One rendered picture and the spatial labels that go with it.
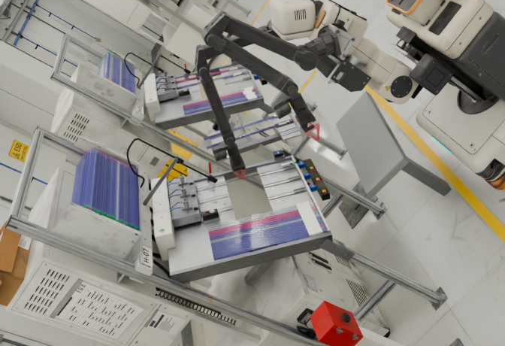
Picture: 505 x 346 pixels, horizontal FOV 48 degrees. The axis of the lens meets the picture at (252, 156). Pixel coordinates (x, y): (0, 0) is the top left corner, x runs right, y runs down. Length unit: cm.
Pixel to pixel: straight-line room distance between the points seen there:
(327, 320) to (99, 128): 205
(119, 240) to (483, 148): 165
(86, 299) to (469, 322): 168
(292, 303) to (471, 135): 114
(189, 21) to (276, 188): 457
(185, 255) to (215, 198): 42
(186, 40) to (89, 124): 372
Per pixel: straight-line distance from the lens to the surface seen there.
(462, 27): 247
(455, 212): 310
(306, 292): 270
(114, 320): 263
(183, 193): 281
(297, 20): 235
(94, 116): 368
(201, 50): 260
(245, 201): 408
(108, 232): 246
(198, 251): 257
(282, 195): 279
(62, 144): 294
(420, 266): 312
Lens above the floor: 218
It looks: 25 degrees down
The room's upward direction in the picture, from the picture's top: 61 degrees counter-clockwise
